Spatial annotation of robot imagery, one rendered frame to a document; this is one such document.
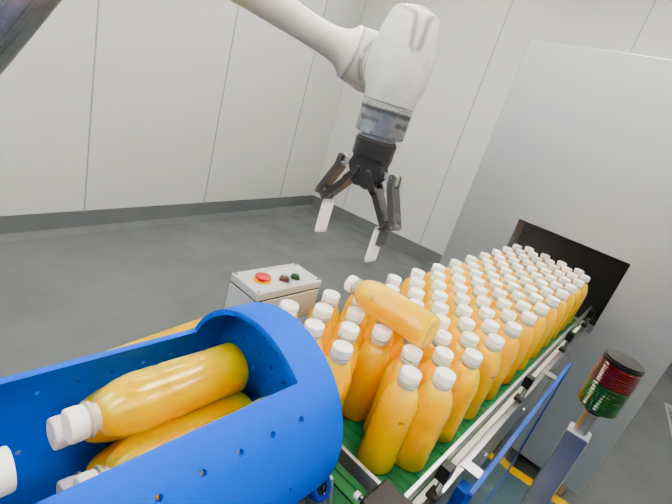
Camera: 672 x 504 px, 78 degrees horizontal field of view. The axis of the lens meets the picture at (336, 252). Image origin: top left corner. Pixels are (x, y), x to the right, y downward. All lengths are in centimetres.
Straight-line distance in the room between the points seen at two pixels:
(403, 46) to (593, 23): 416
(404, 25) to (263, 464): 63
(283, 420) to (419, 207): 460
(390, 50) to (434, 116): 427
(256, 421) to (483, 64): 466
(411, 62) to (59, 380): 66
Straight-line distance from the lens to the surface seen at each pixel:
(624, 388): 86
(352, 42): 87
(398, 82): 73
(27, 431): 67
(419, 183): 501
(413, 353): 84
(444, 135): 493
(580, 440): 92
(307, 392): 53
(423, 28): 75
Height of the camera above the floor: 153
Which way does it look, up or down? 20 degrees down
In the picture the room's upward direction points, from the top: 17 degrees clockwise
